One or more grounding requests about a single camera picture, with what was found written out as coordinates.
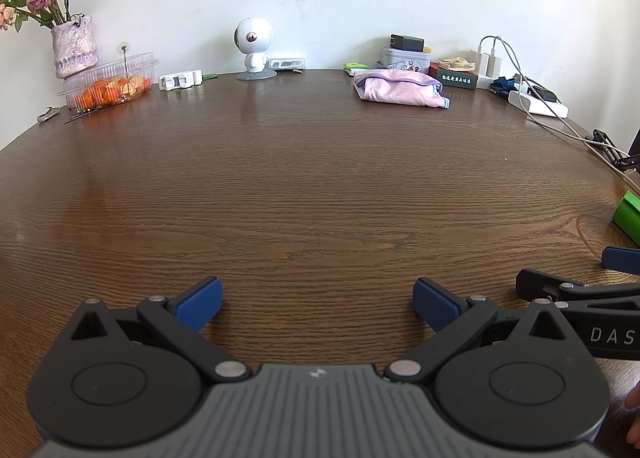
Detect black power adapter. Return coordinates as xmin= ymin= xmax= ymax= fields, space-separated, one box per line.
xmin=390 ymin=34 xmax=425 ymax=52

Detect dark red box green label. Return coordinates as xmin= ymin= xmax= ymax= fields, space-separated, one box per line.
xmin=429 ymin=62 xmax=475 ymax=88

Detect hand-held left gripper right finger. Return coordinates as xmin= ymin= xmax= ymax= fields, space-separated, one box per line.
xmin=384 ymin=277 xmax=568 ymax=385

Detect white round-headed robot toy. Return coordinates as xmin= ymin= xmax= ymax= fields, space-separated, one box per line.
xmin=235 ymin=18 xmax=277 ymax=82

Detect person's right hand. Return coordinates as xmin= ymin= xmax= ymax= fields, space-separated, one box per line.
xmin=625 ymin=382 xmax=640 ymax=445

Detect printed tin box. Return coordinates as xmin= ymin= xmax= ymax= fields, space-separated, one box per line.
xmin=377 ymin=45 xmax=433 ymax=74

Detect pile of tangerines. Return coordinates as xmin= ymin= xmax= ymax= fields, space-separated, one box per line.
xmin=75 ymin=78 xmax=152 ymax=108

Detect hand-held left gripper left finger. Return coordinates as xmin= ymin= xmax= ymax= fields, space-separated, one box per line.
xmin=70 ymin=276 xmax=253 ymax=384

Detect mottled white flower vase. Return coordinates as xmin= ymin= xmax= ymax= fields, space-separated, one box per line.
xmin=51 ymin=15 xmax=99 ymax=79

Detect clear snack bag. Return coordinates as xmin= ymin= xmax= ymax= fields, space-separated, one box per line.
xmin=439 ymin=55 xmax=476 ymax=72

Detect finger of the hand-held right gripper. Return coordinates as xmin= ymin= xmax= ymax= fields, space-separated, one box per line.
xmin=516 ymin=268 xmax=640 ymax=309
xmin=601 ymin=246 xmax=640 ymax=269

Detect white charging cable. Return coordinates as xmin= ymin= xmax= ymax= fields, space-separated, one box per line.
xmin=477 ymin=34 xmax=640 ymax=193

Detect pink and blue mesh garment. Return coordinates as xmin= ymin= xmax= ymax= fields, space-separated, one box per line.
xmin=353 ymin=68 xmax=449 ymax=110

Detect clear plastic food container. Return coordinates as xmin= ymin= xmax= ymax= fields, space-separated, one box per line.
xmin=59 ymin=52 xmax=161 ymax=113

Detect white plastic device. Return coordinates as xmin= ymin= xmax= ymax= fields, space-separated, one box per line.
xmin=159 ymin=69 xmax=203 ymax=91

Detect black metal clamp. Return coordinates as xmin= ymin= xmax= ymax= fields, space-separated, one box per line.
xmin=592 ymin=129 xmax=636 ymax=169

